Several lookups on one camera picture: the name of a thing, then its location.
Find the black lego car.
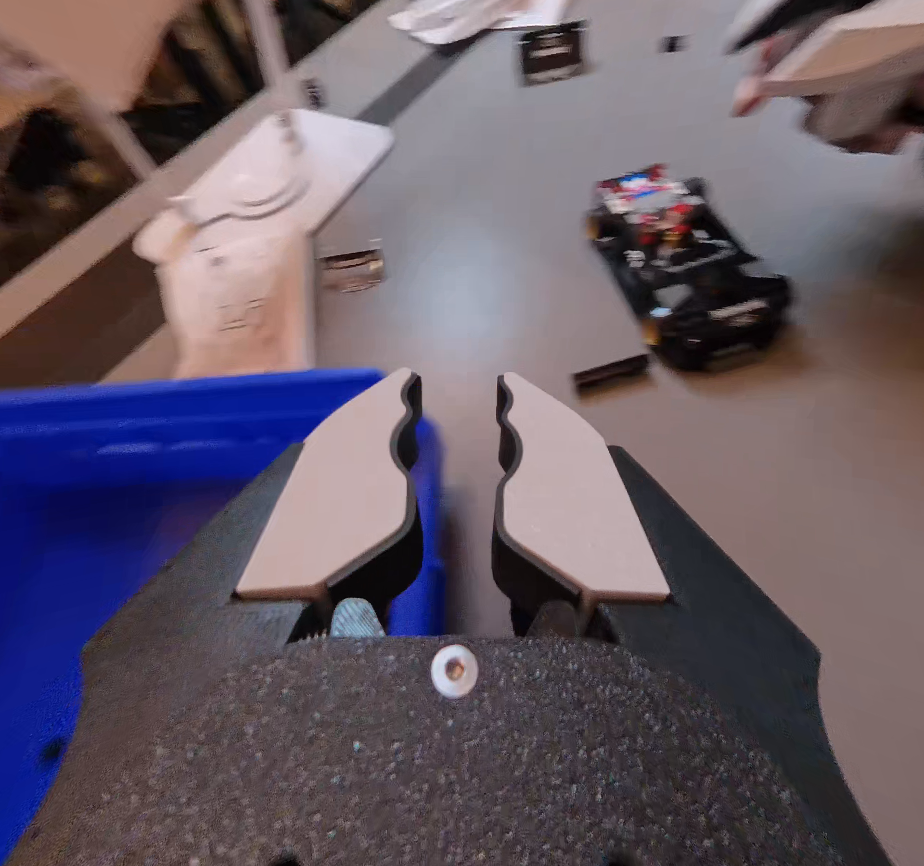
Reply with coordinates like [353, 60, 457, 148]
[585, 162, 794, 373]

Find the person's right hand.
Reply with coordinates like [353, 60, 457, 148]
[730, 26, 789, 119]

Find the black printed lego plate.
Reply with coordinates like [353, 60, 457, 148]
[517, 22, 590, 86]

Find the blue plastic bin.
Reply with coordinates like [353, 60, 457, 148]
[0, 367, 446, 853]

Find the clear lego windshield piece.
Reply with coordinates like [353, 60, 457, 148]
[318, 242, 389, 294]

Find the white printed paper bag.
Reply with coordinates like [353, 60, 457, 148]
[132, 211, 319, 381]

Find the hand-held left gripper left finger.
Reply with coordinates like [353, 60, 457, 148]
[234, 367, 425, 607]

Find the long black lego plate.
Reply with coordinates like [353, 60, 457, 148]
[571, 353, 652, 392]

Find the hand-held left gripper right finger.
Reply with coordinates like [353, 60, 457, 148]
[491, 371, 672, 610]

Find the white booklet stand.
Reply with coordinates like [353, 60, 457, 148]
[73, 0, 397, 239]

